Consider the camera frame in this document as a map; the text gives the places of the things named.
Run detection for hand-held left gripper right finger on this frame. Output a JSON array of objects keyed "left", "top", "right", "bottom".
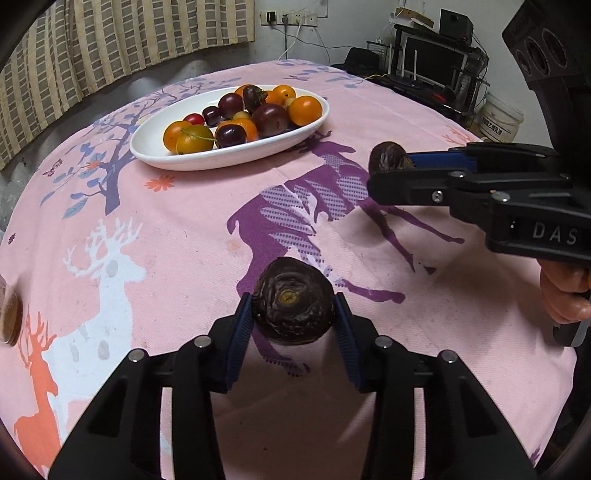
[{"left": 334, "top": 292, "right": 539, "bottom": 480}]

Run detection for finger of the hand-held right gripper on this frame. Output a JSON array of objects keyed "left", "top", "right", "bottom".
[
  {"left": 409, "top": 143, "right": 561, "bottom": 171},
  {"left": 367, "top": 169, "right": 573, "bottom": 208}
]

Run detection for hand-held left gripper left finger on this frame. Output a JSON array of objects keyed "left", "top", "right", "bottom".
[{"left": 48, "top": 294, "right": 254, "bottom": 480}]

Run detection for large dark water chestnut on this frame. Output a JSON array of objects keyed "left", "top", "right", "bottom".
[{"left": 252, "top": 257, "right": 334, "bottom": 344}]

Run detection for large mandarin orange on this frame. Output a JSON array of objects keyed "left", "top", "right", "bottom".
[{"left": 287, "top": 95, "right": 323, "bottom": 126}]

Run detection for yellow-green plum with stem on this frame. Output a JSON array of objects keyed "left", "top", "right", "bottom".
[{"left": 175, "top": 124, "right": 217, "bottom": 155}]

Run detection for white oval plate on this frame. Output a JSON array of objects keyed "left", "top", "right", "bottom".
[{"left": 129, "top": 85, "right": 331, "bottom": 171}]

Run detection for person's right hand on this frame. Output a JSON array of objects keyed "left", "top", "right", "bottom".
[{"left": 538, "top": 261, "right": 591, "bottom": 326}]

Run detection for white bucket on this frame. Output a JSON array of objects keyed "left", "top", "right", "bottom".
[{"left": 478, "top": 90, "right": 525, "bottom": 141}]

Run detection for black media shelf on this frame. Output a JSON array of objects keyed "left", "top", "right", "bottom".
[{"left": 367, "top": 23, "right": 490, "bottom": 116}]

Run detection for router with white antennas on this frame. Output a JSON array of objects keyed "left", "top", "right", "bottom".
[{"left": 385, "top": 44, "right": 421, "bottom": 81}]

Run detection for pink printed tablecloth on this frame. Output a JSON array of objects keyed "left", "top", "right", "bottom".
[{"left": 0, "top": 60, "right": 578, "bottom": 480}]

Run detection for black speaker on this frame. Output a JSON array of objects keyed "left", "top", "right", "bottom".
[{"left": 438, "top": 9, "right": 474, "bottom": 44}]

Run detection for dark purple plum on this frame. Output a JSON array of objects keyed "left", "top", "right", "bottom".
[{"left": 252, "top": 104, "right": 291, "bottom": 137}]

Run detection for brown round object at edge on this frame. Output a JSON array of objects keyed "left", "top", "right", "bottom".
[{"left": 0, "top": 277, "right": 23, "bottom": 347}]

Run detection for bamboo slat curtain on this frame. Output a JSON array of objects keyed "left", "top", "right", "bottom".
[{"left": 0, "top": 0, "right": 257, "bottom": 171}]

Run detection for white cable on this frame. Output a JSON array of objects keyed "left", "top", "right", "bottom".
[{"left": 277, "top": 23, "right": 306, "bottom": 61}]

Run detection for white wall power outlet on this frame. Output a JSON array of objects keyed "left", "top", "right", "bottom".
[{"left": 260, "top": 10, "right": 319, "bottom": 27}]

